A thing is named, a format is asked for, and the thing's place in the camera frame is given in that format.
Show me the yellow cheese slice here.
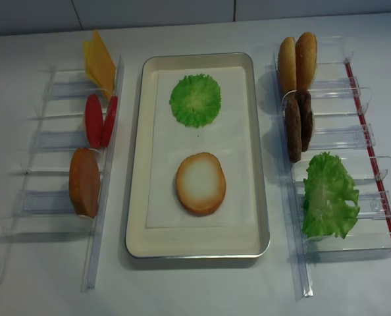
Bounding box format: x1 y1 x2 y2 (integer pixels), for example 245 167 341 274
83 41 98 85

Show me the right clear acrylic rack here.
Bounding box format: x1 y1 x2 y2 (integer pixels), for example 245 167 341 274
269 36 391 297

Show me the toasted bun bottom slice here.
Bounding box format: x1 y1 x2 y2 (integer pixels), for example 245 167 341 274
175 152 226 216

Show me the right bun top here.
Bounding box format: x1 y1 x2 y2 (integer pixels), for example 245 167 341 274
295 32 317 90

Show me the left bun top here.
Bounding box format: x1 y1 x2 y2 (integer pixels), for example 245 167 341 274
278 37 296 93

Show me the white paper tray liner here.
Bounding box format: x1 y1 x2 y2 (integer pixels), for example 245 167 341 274
146 67 255 228

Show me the red tomato slice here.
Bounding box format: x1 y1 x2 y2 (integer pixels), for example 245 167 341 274
84 93 103 148
101 96 118 147

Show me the brown meat patty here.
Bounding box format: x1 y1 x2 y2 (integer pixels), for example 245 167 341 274
295 89 313 152
285 96 302 163

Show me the left clear acrylic rack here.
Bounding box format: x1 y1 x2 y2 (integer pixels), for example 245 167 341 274
0 67 115 292

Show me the orange cheese slice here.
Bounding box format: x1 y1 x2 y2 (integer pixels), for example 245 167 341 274
89 30 116 100

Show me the metal serving tray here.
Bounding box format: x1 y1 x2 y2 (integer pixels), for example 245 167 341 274
125 53 270 259

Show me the brown bun slice in rack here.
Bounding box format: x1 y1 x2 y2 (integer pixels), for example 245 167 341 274
68 148 101 219

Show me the clear acrylic rack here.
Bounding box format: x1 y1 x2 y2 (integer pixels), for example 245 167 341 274
269 36 391 297
0 67 115 292

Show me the large green lettuce leaf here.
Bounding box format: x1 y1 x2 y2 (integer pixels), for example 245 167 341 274
301 152 360 238

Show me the front brown meat patty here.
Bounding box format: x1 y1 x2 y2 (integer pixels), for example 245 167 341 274
285 96 302 163

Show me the rear brown meat patty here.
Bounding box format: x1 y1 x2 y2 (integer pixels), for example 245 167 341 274
295 89 313 152

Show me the flat green lettuce leaf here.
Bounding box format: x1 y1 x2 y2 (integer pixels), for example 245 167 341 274
169 74 222 128

